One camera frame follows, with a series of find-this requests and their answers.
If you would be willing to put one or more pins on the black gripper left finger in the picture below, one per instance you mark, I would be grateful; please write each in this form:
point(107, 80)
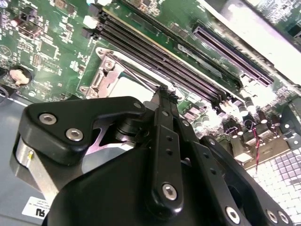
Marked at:
point(58, 117)

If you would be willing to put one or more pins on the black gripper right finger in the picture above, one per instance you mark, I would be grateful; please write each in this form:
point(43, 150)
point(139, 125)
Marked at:
point(211, 162)

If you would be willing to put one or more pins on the silver CPU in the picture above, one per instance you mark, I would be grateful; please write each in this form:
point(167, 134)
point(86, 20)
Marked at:
point(131, 87)

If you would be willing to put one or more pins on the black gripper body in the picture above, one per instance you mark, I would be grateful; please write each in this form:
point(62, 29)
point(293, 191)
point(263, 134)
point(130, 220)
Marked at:
point(113, 193)

